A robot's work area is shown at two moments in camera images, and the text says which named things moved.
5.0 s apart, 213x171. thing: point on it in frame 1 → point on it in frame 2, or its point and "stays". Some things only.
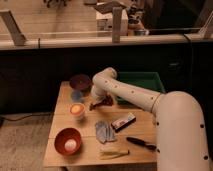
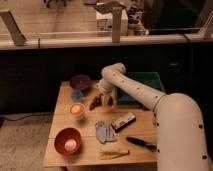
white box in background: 104,23 stays
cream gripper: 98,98 → 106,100
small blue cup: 76,96 stays
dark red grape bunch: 106,100 stays
